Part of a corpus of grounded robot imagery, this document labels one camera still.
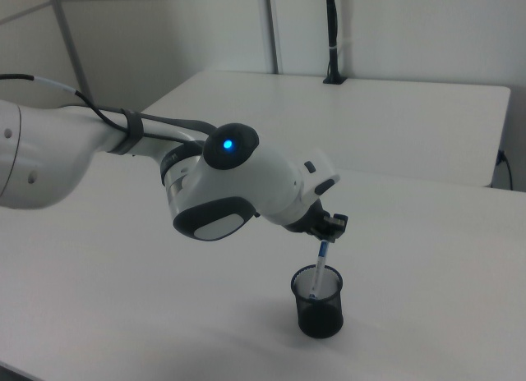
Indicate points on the white side table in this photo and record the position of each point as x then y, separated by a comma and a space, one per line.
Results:
390, 122

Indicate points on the black clamp-mounted stand pole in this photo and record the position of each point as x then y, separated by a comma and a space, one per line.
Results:
332, 28

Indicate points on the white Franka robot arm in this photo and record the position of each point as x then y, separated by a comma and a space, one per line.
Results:
267, 175

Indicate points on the black mesh pen cup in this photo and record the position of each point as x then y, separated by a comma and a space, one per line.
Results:
320, 319

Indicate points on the grey aluminium frame post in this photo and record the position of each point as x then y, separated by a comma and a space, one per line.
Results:
70, 44

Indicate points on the blue and white marker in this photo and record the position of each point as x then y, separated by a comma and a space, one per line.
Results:
321, 266

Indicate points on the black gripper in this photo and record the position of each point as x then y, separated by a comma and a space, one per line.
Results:
310, 218

